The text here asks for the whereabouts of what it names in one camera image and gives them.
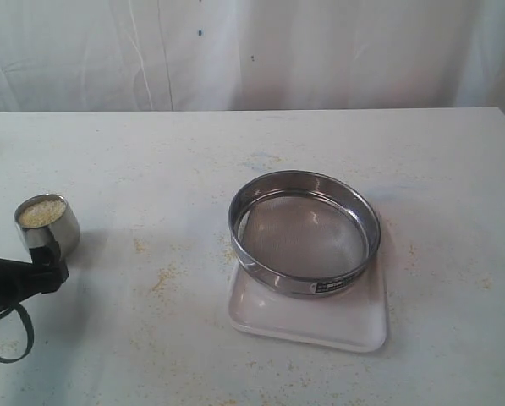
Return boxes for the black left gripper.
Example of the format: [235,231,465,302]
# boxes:
[0,240,69,312]

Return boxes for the stainless steel cup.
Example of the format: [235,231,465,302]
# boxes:
[14,194,80,258]

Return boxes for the yellow grain powder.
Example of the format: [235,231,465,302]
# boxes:
[18,200,67,228]

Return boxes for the round stainless steel sieve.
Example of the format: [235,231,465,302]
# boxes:
[228,170,381,298]

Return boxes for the white backdrop curtain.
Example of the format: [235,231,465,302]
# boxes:
[0,1,505,112]

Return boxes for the white square plastic tray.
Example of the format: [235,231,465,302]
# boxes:
[228,254,387,353]

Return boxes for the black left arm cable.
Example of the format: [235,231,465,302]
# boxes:
[0,302,35,363]

